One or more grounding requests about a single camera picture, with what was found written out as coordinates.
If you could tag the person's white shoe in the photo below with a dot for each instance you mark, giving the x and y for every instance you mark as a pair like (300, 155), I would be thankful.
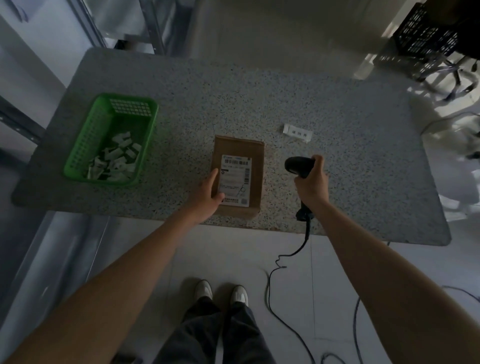
(239, 294)
(203, 289)

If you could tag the green plastic basket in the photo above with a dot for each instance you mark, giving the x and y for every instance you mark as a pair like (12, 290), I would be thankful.
(93, 138)

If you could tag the black wheeled base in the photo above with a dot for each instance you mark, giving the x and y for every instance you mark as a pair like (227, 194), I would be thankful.
(446, 75)

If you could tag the pile of white paper pieces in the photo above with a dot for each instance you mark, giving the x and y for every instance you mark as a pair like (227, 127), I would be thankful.
(114, 161)

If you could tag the black barcode scanner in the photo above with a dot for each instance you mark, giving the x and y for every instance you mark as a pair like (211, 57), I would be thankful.
(296, 165)

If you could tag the person's right forearm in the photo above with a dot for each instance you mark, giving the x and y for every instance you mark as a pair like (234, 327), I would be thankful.
(386, 285)

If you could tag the person's right white shoe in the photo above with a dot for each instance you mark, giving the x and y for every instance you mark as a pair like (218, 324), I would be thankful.
(239, 294)

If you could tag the white label strip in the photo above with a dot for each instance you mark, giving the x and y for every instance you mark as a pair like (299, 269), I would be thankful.
(297, 132)

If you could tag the person's left forearm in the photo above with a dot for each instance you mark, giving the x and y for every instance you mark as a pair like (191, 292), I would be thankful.
(112, 288)

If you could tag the person's left thumb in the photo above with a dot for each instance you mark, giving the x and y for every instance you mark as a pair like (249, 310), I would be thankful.
(219, 197)

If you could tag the grey metal shelf frame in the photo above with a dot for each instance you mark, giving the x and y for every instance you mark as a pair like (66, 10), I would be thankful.
(22, 123)

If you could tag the person's left hand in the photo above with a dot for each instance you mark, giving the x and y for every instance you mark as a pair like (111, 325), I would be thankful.
(204, 200)

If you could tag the black plastic crate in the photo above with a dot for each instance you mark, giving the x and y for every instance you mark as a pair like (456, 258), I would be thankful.
(423, 32)

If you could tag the brown cardboard box with label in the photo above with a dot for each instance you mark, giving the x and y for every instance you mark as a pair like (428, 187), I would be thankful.
(257, 176)

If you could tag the person's right hand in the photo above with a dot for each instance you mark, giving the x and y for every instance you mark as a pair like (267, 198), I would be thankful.
(314, 187)

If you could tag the person's left white shoe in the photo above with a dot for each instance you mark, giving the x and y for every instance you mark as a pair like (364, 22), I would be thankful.
(203, 289)

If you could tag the person's dark trousers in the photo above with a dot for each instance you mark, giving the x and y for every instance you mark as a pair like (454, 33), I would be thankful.
(213, 333)

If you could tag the person's right thumb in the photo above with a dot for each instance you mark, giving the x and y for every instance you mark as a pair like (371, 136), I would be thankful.
(318, 162)

